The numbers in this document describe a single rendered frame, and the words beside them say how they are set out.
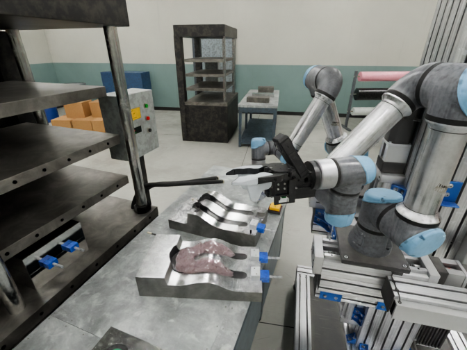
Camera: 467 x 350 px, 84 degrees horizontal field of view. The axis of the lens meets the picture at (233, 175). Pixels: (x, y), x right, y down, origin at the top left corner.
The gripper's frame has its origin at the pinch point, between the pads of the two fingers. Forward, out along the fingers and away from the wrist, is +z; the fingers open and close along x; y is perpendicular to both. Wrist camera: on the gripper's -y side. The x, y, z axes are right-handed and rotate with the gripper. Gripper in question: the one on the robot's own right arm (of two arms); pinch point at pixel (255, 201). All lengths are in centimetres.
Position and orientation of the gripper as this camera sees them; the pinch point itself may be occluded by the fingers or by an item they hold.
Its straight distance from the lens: 146.8
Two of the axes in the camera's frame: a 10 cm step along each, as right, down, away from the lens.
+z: 0.5, 9.5, 3.2
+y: 9.3, 0.7, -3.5
